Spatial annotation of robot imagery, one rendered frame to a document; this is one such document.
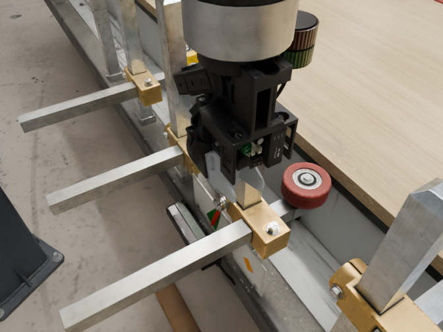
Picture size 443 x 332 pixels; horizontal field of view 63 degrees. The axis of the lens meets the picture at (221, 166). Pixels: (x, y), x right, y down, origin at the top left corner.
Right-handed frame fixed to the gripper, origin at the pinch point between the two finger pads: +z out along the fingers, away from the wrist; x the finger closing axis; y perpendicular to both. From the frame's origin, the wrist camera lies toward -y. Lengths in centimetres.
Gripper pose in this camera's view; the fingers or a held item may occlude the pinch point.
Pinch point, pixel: (224, 183)
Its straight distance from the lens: 46.0
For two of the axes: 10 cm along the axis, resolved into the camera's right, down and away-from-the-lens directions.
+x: 8.6, -3.7, 3.6
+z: 0.0, 7.0, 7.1
